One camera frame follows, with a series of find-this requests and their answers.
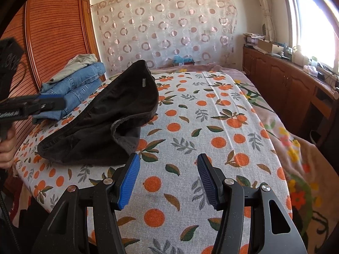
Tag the folded blue jeans top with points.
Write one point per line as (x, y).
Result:
(84, 76)

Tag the blue item in box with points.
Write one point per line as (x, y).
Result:
(178, 60)

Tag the orange print bed sheet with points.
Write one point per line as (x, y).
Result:
(168, 212)

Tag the folded blue jeans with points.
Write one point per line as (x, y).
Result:
(84, 76)
(72, 99)

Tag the cardboard box on sideboard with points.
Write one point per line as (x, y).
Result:
(269, 47)

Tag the stack of papers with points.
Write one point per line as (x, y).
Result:
(253, 38)

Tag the floral pink blanket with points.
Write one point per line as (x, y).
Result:
(312, 181)

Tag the beige window drape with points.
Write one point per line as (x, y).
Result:
(270, 31)

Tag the person's left hand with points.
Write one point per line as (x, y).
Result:
(7, 149)

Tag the long wooden sideboard cabinet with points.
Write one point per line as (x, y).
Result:
(306, 106)

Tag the black pants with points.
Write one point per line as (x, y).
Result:
(107, 131)

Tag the folded blue jeans bottom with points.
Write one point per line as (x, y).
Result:
(72, 99)

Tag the pink circle pattern curtain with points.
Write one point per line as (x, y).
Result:
(157, 30)

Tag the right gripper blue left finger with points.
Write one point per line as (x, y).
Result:
(112, 195)

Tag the folded beige pants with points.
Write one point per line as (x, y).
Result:
(78, 62)

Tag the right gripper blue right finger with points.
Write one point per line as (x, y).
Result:
(225, 195)

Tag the window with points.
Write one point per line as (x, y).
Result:
(312, 33)

